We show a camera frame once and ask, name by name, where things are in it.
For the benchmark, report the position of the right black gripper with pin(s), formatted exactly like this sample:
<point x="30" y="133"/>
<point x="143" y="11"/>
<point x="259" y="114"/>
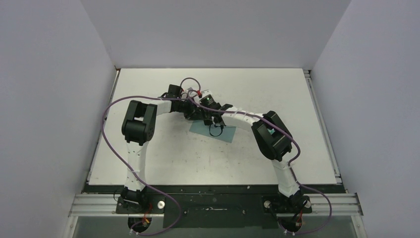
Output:
<point x="206" y="121"/>

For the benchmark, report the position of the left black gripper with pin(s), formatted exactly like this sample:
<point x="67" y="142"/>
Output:
<point x="192" y="109"/>

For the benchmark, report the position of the teal envelope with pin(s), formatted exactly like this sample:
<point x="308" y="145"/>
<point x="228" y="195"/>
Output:
<point x="216" y="131"/>

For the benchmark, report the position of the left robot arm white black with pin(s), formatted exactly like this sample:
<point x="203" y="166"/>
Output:
<point x="138" y="128"/>

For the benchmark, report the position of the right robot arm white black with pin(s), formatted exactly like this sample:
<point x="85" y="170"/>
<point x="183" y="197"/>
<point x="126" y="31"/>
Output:
<point x="272" y="137"/>

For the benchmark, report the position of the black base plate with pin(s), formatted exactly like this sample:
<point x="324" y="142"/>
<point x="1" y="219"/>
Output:
<point x="217" y="206"/>

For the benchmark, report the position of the right side aluminium rail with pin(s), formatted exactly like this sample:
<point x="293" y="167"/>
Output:
<point x="307" y="75"/>

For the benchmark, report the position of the aluminium frame rail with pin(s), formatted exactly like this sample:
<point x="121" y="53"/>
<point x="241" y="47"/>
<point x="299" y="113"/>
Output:
<point x="104" y="205"/>

